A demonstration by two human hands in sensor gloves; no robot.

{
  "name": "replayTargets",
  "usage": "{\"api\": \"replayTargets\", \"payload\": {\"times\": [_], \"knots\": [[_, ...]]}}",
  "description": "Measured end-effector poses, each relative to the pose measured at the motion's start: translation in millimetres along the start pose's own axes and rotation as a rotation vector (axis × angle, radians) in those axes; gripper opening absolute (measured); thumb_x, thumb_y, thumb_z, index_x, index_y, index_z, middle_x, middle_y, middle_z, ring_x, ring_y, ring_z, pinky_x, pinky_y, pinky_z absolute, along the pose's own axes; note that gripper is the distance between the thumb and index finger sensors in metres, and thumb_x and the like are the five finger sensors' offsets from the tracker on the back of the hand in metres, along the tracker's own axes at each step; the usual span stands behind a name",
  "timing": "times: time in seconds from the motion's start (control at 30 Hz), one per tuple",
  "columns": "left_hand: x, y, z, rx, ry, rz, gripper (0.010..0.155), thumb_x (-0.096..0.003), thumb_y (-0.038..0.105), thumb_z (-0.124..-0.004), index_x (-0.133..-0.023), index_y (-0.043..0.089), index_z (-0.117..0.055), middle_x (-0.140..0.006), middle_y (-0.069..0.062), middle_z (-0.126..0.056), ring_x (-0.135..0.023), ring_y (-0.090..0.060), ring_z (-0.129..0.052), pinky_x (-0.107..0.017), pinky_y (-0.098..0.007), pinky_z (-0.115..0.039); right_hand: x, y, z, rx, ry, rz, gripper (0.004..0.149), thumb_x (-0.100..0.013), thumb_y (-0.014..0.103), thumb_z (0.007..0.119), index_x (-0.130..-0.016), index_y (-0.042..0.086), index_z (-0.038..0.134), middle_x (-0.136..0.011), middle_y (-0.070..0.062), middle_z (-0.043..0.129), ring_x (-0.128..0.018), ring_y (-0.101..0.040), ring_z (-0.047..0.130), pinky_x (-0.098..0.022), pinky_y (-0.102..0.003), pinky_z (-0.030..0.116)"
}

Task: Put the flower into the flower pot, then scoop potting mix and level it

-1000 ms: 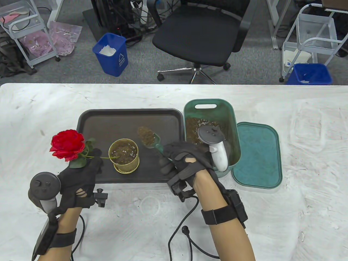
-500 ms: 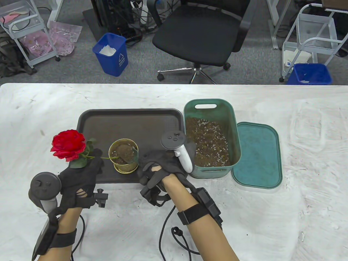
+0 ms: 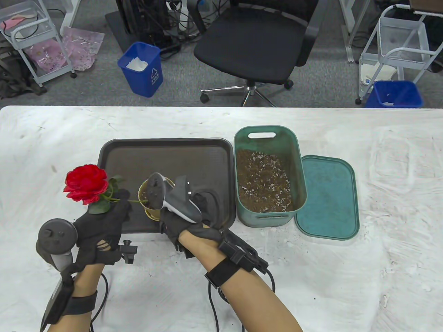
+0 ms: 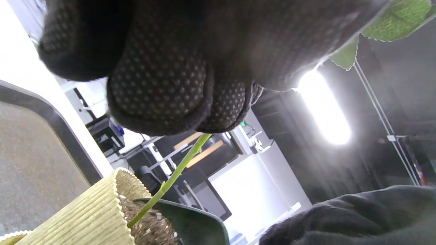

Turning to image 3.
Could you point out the person's right hand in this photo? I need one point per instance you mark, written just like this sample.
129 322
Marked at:
180 224

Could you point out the white power strip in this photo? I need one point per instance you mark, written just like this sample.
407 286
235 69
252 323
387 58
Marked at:
180 14

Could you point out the blue bin with white symbol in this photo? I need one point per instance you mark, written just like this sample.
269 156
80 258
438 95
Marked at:
143 83

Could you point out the white trolley with clear trays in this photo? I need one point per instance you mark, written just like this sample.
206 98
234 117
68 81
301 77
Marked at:
34 8

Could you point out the black computer tower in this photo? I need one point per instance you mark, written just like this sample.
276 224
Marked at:
145 17

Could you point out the white crumpled paper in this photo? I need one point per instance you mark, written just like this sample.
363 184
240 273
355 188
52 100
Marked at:
136 64

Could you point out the white box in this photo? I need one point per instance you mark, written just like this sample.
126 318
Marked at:
375 72

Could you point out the teal plastic storage box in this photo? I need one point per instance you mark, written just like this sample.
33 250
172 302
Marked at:
297 162

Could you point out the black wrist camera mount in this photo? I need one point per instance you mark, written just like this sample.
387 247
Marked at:
187 250
129 251

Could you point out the black office chair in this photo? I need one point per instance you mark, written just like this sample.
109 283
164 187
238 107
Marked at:
249 45

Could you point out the yellow ribbed flower pot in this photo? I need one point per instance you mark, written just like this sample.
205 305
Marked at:
152 214

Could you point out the teal plastic box lid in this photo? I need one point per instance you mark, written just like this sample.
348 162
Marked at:
328 200

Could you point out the person's left hand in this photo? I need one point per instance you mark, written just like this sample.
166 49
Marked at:
100 238

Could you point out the pink paper piece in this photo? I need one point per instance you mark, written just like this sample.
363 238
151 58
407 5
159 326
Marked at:
10 23

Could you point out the pink plastic bag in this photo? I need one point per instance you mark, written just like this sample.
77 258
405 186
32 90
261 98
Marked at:
46 55
83 45

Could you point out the dark grey hand controller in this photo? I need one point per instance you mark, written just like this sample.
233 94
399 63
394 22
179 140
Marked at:
56 239

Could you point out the dark brown plastic tray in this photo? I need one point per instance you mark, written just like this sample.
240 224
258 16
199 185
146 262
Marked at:
193 159

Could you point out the white mesh basket trolley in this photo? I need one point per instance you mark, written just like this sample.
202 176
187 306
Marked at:
401 34

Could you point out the person's left forearm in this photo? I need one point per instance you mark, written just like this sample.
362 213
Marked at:
89 280

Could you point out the dark green bag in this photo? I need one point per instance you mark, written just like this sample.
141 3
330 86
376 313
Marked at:
14 79

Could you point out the plain blue plastic bin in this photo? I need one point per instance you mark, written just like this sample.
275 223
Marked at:
394 93

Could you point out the white desk leg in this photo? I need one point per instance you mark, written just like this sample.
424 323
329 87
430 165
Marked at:
347 27

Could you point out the red artificial rose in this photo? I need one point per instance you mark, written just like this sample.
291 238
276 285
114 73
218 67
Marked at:
84 183

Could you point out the person's right forearm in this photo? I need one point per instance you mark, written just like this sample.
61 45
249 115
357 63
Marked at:
256 304

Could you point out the white grey hand controller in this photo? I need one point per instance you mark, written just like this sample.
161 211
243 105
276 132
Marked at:
155 190

